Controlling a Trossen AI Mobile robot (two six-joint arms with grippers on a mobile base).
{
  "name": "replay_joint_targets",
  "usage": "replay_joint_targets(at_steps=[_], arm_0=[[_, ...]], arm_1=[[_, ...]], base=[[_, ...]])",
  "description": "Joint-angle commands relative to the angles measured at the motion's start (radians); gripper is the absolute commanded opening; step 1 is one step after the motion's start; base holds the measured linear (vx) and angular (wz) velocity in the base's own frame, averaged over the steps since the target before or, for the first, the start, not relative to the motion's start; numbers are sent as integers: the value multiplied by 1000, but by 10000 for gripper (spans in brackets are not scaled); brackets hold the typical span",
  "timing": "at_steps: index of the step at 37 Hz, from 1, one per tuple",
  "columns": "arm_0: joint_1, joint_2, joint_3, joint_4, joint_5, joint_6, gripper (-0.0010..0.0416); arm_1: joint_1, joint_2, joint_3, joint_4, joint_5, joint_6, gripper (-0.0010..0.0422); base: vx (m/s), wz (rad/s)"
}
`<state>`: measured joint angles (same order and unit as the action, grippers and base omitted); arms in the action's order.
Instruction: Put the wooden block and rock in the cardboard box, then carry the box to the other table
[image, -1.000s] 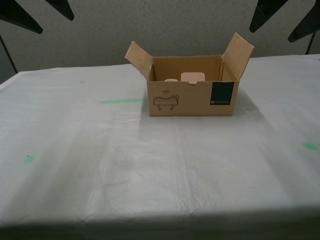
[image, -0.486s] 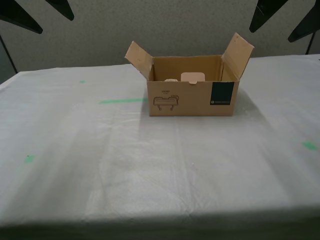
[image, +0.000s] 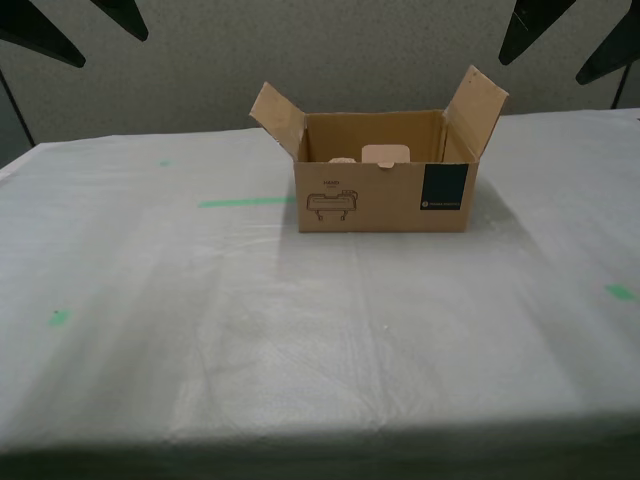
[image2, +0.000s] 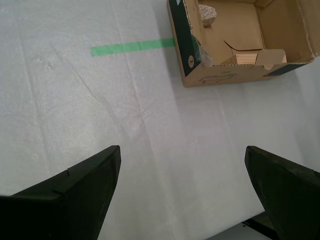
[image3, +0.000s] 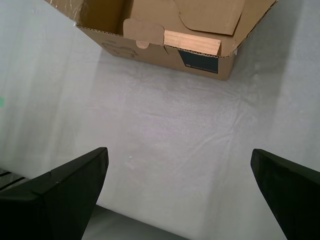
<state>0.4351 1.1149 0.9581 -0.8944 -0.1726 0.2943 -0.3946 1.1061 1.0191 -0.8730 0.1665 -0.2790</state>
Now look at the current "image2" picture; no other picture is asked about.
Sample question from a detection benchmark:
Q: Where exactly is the black metal frame bar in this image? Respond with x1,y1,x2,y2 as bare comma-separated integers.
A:
241,211,278,240

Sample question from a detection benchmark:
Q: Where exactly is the brown cardboard box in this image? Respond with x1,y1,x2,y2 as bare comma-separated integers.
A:
166,0,320,88

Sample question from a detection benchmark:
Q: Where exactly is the speckled pinkish granite rock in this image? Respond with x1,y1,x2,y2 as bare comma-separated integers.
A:
199,3,218,28

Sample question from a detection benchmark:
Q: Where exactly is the long green tape strip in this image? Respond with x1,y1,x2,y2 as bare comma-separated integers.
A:
90,38,176,57

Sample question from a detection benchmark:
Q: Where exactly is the white foam table sheet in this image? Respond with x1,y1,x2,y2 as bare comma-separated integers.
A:
0,0,320,240

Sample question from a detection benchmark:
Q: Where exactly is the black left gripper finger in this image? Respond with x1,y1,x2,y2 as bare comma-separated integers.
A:
244,146,320,240
0,145,123,240

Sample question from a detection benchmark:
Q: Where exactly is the light wooden block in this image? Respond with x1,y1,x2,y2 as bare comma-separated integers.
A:
235,53,288,66

